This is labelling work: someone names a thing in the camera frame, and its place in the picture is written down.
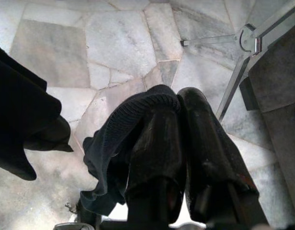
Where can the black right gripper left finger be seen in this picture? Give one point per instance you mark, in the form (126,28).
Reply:
(156,167)

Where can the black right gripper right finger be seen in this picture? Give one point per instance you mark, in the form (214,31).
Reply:
(209,155)

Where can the dark knitted sweater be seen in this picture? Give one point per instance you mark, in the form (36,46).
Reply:
(109,143)

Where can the dark grey sofa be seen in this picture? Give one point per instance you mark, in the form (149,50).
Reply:
(281,95)

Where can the silver metal clothes rack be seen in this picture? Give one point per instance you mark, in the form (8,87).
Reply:
(248,40)

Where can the black t-shirt small white print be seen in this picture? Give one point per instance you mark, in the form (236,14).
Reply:
(22,115)

